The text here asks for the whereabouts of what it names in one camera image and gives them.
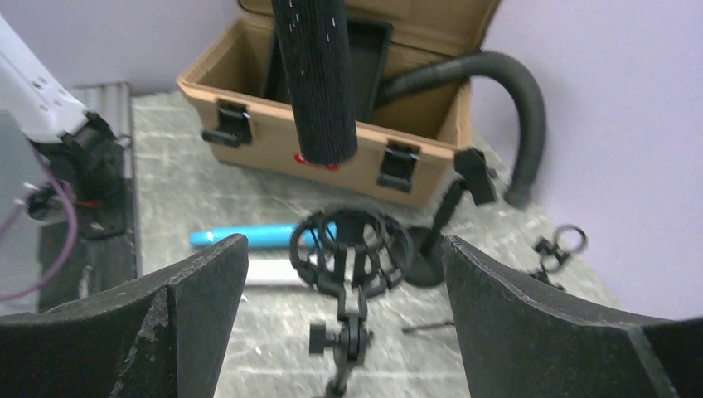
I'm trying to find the black round-base mic stand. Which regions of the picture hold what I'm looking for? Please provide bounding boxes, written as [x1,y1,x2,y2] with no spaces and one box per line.
[405,149,497,288]

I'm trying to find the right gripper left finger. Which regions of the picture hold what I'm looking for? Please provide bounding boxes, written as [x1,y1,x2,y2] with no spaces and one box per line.
[1,235,249,397]

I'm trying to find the black tripod stand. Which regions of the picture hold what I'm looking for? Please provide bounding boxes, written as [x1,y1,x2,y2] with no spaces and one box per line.
[529,224,589,292]
[288,206,417,397]

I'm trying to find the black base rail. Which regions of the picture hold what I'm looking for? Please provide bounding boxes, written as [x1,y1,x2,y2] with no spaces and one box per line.
[36,179,142,313]

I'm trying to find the black corrugated hose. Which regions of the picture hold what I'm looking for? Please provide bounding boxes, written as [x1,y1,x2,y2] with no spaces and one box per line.
[379,50,547,209]

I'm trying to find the tan plastic tool case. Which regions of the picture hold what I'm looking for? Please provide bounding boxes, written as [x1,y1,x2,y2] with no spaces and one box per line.
[178,1,499,207]

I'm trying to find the black glitter microphone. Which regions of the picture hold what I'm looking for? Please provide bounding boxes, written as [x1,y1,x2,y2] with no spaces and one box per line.
[271,0,357,167]

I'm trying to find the white microphone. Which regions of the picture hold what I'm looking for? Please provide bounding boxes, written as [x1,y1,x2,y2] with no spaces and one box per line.
[245,259,307,287]

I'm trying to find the cyan blue microphone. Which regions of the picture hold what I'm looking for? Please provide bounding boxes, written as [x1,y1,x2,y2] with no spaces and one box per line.
[189,222,337,250]

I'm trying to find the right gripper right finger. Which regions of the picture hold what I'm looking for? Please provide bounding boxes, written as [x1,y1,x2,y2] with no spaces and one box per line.
[443,236,702,397]

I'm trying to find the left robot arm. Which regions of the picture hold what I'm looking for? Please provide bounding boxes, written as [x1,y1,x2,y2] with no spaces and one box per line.
[1,20,125,211]

